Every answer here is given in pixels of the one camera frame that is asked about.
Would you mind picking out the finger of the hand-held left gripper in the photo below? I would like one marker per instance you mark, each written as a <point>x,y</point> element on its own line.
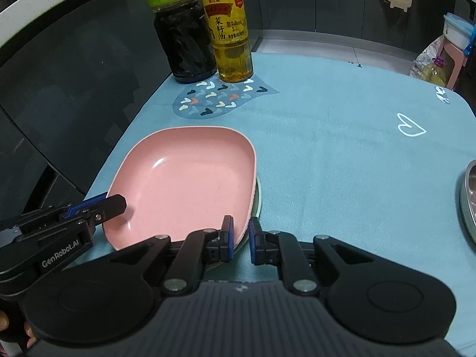
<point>87,204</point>
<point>113,206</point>

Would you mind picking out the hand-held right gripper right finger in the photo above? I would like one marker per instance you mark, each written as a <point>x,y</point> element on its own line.
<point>254,241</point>

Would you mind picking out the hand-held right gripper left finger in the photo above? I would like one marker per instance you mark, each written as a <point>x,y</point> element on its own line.
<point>231,245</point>

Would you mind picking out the pale green plate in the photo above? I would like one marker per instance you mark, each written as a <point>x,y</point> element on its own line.
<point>259,200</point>

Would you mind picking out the pink dish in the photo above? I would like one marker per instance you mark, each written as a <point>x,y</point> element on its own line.
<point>178,178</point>

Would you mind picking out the person's left hand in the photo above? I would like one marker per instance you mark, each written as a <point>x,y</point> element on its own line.
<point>4,319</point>

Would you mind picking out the blue printed mat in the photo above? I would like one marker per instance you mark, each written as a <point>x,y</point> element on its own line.
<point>334,156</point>

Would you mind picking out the dark vinegar bottle green label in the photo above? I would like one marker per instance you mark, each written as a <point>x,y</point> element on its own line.
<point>182,44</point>

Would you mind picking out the yellow oil bottle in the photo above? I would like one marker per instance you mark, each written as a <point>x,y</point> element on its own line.
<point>230,55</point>

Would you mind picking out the white kitchen countertop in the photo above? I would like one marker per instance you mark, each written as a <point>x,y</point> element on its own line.
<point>22,18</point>

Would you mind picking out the stainless steel plate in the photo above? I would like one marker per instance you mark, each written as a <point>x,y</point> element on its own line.
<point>469,200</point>

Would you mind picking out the large oil bottle purple cap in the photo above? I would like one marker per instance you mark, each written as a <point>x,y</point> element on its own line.
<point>435,74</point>

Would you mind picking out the patterned plastic bag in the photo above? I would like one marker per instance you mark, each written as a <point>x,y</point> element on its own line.
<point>420,59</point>

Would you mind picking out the pink stool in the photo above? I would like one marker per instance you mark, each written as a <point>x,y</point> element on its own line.
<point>455,67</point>

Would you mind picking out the blue lid container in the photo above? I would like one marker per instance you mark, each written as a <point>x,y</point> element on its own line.
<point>455,31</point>

